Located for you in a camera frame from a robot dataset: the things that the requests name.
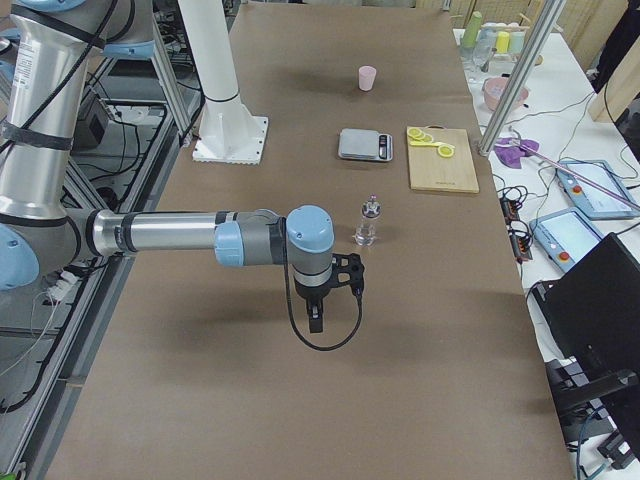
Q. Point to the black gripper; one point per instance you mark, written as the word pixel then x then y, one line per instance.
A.
pixel 311 294

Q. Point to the glass sauce bottle metal spout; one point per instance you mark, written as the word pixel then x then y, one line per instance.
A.
pixel 365 232

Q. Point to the pink plastic cup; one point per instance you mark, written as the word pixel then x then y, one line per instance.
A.
pixel 366 77

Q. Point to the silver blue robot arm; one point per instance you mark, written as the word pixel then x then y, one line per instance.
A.
pixel 57 39

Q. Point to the silver digital kitchen scale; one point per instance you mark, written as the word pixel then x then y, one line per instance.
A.
pixel 365 145

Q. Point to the green tall cup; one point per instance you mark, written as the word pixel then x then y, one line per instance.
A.
pixel 471 32

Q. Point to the yellow cup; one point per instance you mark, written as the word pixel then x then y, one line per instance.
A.
pixel 502 42

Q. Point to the wooden cutting board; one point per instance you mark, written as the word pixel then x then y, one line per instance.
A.
pixel 430 172

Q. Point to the yellow plastic knife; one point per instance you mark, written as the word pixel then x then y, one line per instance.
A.
pixel 436 144

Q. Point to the lemon slice on board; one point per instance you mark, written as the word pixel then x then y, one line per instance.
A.
pixel 415 133

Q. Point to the single lemon slice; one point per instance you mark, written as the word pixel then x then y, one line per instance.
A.
pixel 445 150

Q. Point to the black power strip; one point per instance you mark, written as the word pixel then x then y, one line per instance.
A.
pixel 519 234

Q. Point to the purple cloth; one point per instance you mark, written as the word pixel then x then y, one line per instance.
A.
pixel 508 154

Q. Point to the near blue teach pendant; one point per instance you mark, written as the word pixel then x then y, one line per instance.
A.
pixel 566 236

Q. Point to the blue teach pendant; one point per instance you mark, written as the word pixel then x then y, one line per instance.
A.
pixel 596 190
pixel 566 236

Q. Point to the black laptop computer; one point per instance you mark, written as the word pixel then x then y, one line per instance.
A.
pixel 593 315

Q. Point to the pink bowl with clear pieces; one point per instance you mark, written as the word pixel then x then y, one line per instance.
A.
pixel 493 89

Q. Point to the far blue teach pendant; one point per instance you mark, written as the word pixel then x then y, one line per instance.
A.
pixel 596 190

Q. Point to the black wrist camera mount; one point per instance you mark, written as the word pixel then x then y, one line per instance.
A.
pixel 348 270

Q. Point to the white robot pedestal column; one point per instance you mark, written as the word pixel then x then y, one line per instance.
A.
pixel 228 132

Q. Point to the aluminium frame post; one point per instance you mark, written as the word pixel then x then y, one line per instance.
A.
pixel 538 34

